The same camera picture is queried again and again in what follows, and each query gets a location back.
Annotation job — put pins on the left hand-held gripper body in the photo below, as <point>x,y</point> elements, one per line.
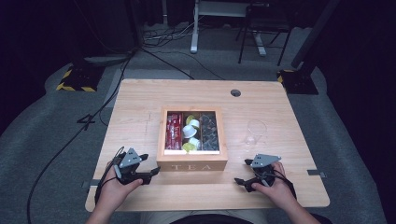
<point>130,158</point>

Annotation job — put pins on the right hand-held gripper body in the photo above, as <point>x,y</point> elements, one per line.
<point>264,161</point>

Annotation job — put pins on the person's right hand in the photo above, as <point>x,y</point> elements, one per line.
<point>280,193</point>

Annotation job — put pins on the person's left hand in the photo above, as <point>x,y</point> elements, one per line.
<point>113,191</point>

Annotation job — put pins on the clear plastic cup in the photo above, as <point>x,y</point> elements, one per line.
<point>256,132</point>

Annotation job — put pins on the wooden tea box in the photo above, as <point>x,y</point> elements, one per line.
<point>191,163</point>

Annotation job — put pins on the stack of red packets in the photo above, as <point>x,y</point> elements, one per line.
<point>173,132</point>

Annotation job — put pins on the yellow-green capsule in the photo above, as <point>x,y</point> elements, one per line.
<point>189,118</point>
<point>187,147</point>

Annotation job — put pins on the grey tape piece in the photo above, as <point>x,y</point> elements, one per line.
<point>316,173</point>
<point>91,183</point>

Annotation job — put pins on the pile of dark tea bags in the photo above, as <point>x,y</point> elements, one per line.
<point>209,132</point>

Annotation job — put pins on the white creamer capsule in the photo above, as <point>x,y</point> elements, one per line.
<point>189,131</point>
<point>195,142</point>
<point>195,123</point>

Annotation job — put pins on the striped black stand base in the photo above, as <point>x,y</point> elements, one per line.
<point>81,77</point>
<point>300,82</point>

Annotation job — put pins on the dark upright stand pole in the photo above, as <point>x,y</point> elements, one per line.
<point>135,25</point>

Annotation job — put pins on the black slanted stand pole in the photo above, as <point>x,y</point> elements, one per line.
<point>314,34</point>

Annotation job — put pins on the black chair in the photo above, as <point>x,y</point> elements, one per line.
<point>267,21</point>

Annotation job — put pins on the white desk frame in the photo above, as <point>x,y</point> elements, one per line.
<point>195,31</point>

